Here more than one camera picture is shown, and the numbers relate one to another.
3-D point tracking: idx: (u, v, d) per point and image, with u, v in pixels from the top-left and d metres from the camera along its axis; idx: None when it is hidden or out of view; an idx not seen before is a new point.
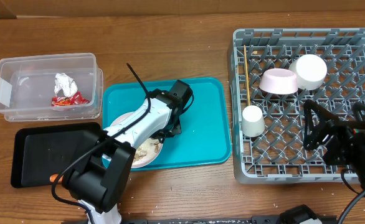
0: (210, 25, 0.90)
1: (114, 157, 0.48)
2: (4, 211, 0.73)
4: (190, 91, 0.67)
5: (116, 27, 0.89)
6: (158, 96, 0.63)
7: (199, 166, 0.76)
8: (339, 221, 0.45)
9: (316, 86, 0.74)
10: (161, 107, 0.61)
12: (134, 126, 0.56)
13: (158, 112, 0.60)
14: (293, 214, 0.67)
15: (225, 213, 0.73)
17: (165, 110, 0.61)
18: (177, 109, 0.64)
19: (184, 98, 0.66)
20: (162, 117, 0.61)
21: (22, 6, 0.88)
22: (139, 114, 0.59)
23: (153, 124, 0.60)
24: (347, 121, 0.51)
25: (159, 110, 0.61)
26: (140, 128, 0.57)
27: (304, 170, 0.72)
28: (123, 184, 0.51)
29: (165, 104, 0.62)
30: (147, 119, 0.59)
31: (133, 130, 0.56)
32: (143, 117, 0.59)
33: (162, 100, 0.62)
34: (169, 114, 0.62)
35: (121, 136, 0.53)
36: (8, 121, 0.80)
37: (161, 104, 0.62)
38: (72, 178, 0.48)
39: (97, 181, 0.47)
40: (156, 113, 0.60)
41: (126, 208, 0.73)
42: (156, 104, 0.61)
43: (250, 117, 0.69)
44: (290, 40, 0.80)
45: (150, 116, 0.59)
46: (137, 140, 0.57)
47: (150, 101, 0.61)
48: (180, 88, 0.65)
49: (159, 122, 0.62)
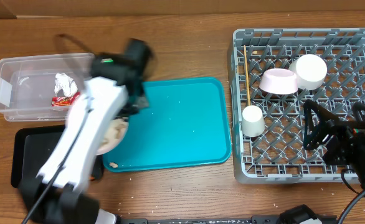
0: (210, 25, 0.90)
1: (61, 205, 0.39)
2: (4, 211, 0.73)
4: (147, 50, 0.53)
5: (116, 27, 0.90)
6: (101, 70, 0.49)
7: (199, 166, 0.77)
8: (339, 221, 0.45)
9: (316, 85, 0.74)
10: (106, 94, 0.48)
12: (78, 145, 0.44)
13: (104, 103, 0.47)
14: (293, 214, 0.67)
15: (225, 213, 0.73)
17: (113, 95, 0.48)
18: (134, 73, 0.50)
19: (143, 59, 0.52)
20: (113, 105, 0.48)
21: (22, 6, 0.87)
22: (81, 118, 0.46)
23: (104, 123, 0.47)
24: (346, 121, 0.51)
25: (103, 100, 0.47)
26: (85, 143, 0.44)
27: (304, 170, 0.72)
28: (90, 218, 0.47)
29: (112, 83, 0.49)
30: (92, 122, 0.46)
31: (78, 151, 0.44)
32: (85, 124, 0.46)
33: (109, 73, 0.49)
34: (122, 93, 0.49)
35: (63, 173, 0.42)
36: (8, 121, 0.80)
37: (107, 83, 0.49)
38: None
39: None
40: (100, 107, 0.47)
41: (126, 208, 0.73)
42: (98, 92, 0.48)
43: (249, 117, 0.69)
44: (290, 40, 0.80)
45: (93, 117, 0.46)
46: (89, 160, 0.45)
47: (90, 91, 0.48)
48: (134, 47, 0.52)
49: (111, 116, 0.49)
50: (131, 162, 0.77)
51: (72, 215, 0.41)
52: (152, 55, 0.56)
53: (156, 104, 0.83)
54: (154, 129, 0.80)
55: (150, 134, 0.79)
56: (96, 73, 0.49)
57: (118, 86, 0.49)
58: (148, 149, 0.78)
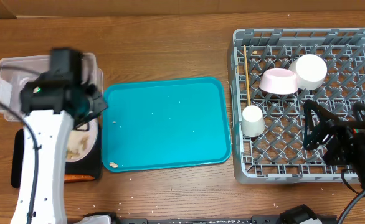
0: (210, 25, 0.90)
1: None
2: (5, 211, 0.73)
4: (72, 56, 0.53)
5: (116, 27, 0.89)
6: (34, 102, 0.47)
7: (199, 166, 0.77)
8: (339, 221, 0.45)
9: (316, 85, 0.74)
10: (50, 125, 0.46)
12: (38, 186, 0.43)
13: (51, 135, 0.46)
14: (293, 214, 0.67)
15: (225, 213, 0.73)
17: (59, 122, 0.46)
18: (71, 91, 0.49)
19: (74, 75, 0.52)
20: (61, 133, 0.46)
21: (21, 6, 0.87)
22: (32, 159, 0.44)
23: (59, 154, 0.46)
24: (346, 121, 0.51)
25: (48, 132, 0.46)
26: (45, 182, 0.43)
27: (304, 170, 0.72)
28: None
29: (51, 112, 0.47)
30: (45, 158, 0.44)
31: (42, 193, 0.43)
32: (37, 163, 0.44)
33: (45, 99, 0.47)
34: (66, 116, 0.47)
35: (35, 216, 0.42)
36: (7, 120, 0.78)
37: (47, 112, 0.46)
38: None
39: None
40: (48, 141, 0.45)
41: (126, 208, 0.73)
42: (40, 127, 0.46)
43: (250, 117, 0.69)
44: (290, 40, 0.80)
45: (44, 154, 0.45)
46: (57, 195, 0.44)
47: (32, 129, 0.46)
48: (60, 65, 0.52)
49: (63, 142, 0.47)
50: (131, 162, 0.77)
51: None
52: (80, 57, 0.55)
53: (156, 105, 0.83)
54: (154, 129, 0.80)
55: (150, 134, 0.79)
56: (29, 107, 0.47)
57: (58, 111, 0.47)
58: (148, 149, 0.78)
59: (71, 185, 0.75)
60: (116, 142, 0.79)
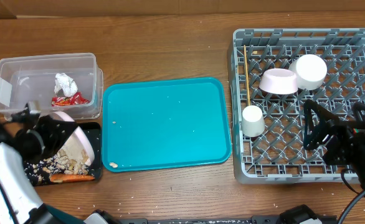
0: (210, 25, 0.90)
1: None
2: None
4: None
5: (116, 27, 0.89)
6: None
7: (199, 166, 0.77)
8: (339, 221, 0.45)
9: (316, 85, 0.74)
10: None
12: (9, 193, 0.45)
13: (0, 160, 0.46)
14: (293, 214, 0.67)
15: (225, 213, 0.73)
17: (1, 150, 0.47)
18: (3, 132, 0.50)
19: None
20: (9, 155, 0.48)
21: (21, 6, 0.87)
22: None
23: (14, 169, 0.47)
24: (347, 121, 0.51)
25: None
26: (12, 188, 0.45)
27: (304, 170, 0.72)
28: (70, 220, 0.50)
29: None
30: (4, 175, 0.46)
31: (15, 195, 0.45)
32: (0, 182, 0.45)
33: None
34: (6, 147, 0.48)
35: (20, 214, 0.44)
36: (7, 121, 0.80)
37: None
38: None
39: None
40: None
41: (126, 208, 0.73)
42: None
43: (250, 117, 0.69)
44: (290, 40, 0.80)
45: (1, 172, 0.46)
46: (28, 191, 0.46)
47: None
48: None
49: (15, 159, 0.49)
50: (131, 162, 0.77)
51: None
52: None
53: (156, 105, 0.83)
54: (154, 130, 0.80)
55: (149, 135, 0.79)
56: None
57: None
58: (147, 149, 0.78)
59: (71, 185, 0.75)
60: (116, 142, 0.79)
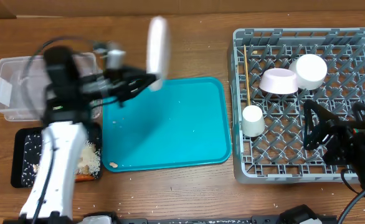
0: (210, 25, 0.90)
1: None
2: (4, 211, 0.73)
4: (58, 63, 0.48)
5: (116, 27, 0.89)
6: (55, 117, 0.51)
7: (199, 166, 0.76)
8: (339, 221, 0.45)
9: (316, 85, 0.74)
10: (67, 132, 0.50)
12: (53, 181, 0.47)
13: (67, 140, 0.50)
14: (293, 214, 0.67)
15: (225, 213, 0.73)
17: (74, 130, 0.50)
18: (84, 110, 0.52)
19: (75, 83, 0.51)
20: (76, 139, 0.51)
21: (21, 6, 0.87)
22: (47, 155, 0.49)
23: (71, 155, 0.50)
24: (347, 121, 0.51)
25: (65, 137, 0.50)
26: (58, 178, 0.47)
27: (304, 170, 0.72)
28: None
29: (69, 122, 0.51)
30: (60, 158, 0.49)
31: (54, 185, 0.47)
32: (53, 160, 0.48)
33: (62, 118, 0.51)
34: (80, 130, 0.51)
35: (44, 206, 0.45)
36: (8, 120, 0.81)
37: (64, 125, 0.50)
38: None
39: None
40: (63, 144, 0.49)
41: (126, 209, 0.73)
42: (58, 132, 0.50)
43: (250, 116, 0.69)
44: (290, 40, 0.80)
45: (63, 149, 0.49)
46: (65, 190, 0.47)
47: (50, 132, 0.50)
48: (60, 54, 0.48)
49: (73, 149, 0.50)
50: (131, 162, 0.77)
51: None
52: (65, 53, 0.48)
53: (156, 104, 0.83)
54: (154, 129, 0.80)
55: (150, 134, 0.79)
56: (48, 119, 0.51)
57: (75, 122, 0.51)
58: (148, 148, 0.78)
59: None
60: (117, 142, 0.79)
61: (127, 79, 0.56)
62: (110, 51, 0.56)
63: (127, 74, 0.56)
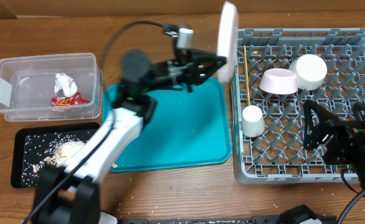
0: (210, 25, 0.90)
1: (79, 194, 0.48)
2: (4, 211, 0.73)
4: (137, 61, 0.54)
5: (116, 27, 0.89)
6: (125, 105, 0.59)
7: (199, 166, 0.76)
8: (339, 221, 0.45)
9: (315, 86, 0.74)
10: (127, 118, 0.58)
12: (99, 152, 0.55)
13: (125, 126, 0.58)
14: (293, 214, 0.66)
15: (225, 213, 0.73)
17: (133, 122, 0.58)
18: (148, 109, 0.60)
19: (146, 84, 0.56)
20: (132, 130, 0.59)
21: (21, 6, 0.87)
22: (104, 130, 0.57)
23: (122, 140, 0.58)
24: (347, 121, 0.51)
25: (125, 124, 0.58)
26: (104, 152, 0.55)
27: (304, 170, 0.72)
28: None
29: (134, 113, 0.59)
30: (113, 137, 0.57)
31: (99, 154, 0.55)
32: (106, 137, 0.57)
33: (130, 108, 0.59)
34: (139, 123, 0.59)
35: (83, 168, 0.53)
36: (8, 121, 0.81)
37: (128, 113, 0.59)
38: (40, 218, 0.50)
39: (63, 220, 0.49)
40: (121, 127, 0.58)
41: (126, 209, 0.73)
42: (121, 116, 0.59)
43: (250, 117, 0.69)
44: (290, 40, 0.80)
45: (118, 130, 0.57)
46: (105, 165, 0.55)
47: (116, 114, 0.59)
48: (136, 58, 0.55)
49: (126, 136, 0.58)
50: (131, 162, 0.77)
51: (86, 206, 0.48)
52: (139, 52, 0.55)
53: None
54: (154, 129, 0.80)
55: (150, 135, 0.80)
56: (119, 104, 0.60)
57: (138, 116, 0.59)
58: (149, 149, 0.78)
59: None
60: None
61: (194, 65, 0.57)
62: (180, 31, 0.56)
63: (195, 58, 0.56)
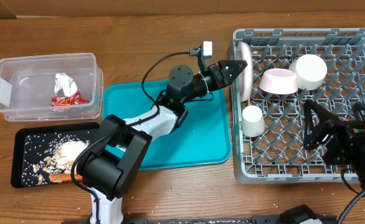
0: (210, 25, 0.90)
1: (134, 141, 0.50)
2: (4, 211, 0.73)
4: (184, 73, 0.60)
5: (116, 27, 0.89)
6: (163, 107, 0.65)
7: (199, 166, 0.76)
8: (339, 221, 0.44)
9: (316, 86, 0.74)
10: (168, 112, 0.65)
12: (149, 123, 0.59)
13: (167, 116, 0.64)
14: (293, 214, 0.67)
15: (225, 213, 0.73)
17: (171, 117, 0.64)
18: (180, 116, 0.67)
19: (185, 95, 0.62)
20: (170, 122, 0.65)
21: (21, 6, 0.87)
22: (151, 112, 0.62)
23: (162, 125, 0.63)
24: (347, 121, 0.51)
25: (167, 114, 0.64)
26: (151, 124, 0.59)
27: (304, 170, 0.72)
28: (129, 183, 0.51)
29: (172, 113, 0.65)
30: (157, 119, 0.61)
31: (149, 123, 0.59)
32: (153, 117, 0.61)
33: (169, 109, 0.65)
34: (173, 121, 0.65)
35: (138, 126, 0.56)
36: (8, 121, 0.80)
37: (168, 111, 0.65)
38: (88, 161, 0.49)
39: (111, 165, 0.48)
40: (164, 115, 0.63)
41: (126, 208, 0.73)
42: (164, 109, 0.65)
43: (249, 116, 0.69)
44: (290, 40, 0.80)
45: (161, 117, 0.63)
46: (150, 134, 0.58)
47: (159, 107, 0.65)
48: (183, 71, 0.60)
49: (166, 124, 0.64)
50: None
51: (138, 152, 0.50)
52: (185, 67, 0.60)
53: None
54: None
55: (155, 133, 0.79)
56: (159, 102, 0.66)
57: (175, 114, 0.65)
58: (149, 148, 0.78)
59: (71, 185, 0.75)
60: None
61: (221, 72, 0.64)
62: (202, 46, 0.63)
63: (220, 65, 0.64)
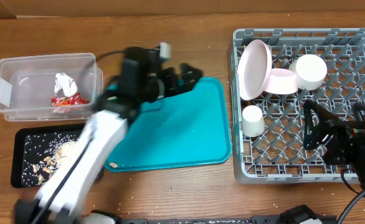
0: (210, 25, 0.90)
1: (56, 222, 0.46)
2: (4, 211, 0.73)
4: (141, 51, 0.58)
5: (116, 27, 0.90)
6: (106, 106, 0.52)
7: (199, 166, 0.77)
8: (339, 221, 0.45)
9: (316, 85, 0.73)
10: (108, 125, 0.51)
12: (82, 165, 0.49)
13: (105, 134, 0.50)
14: (293, 214, 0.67)
15: (225, 213, 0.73)
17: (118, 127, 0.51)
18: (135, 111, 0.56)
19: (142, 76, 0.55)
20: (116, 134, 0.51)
21: (21, 6, 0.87)
22: (83, 143, 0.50)
23: (106, 147, 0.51)
24: (346, 121, 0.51)
25: (108, 129, 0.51)
26: (86, 164, 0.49)
27: (304, 170, 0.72)
28: None
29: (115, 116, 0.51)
30: (93, 150, 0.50)
31: (84, 164, 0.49)
32: (88, 149, 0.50)
33: (114, 104, 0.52)
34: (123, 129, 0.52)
35: (66, 186, 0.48)
36: (8, 121, 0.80)
37: (110, 116, 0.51)
38: None
39: None
40: (101, 137, 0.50)
41: (126, 209, 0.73)
42: (102, 122, 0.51)
43: (250, 117, 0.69)
44: (290, 40, 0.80)
45: (99, 141, 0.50)
46: (87, 178, 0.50)
47: (94, 119, 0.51)
48: (136, 53, 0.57)
49: (107, 145, 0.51)
50: (131, 162, 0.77)
51: None
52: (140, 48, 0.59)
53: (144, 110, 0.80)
54: (154, 130, 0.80)
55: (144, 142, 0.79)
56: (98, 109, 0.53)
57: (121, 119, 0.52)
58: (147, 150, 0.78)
59: None
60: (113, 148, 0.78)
61: (183, 76, 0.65)
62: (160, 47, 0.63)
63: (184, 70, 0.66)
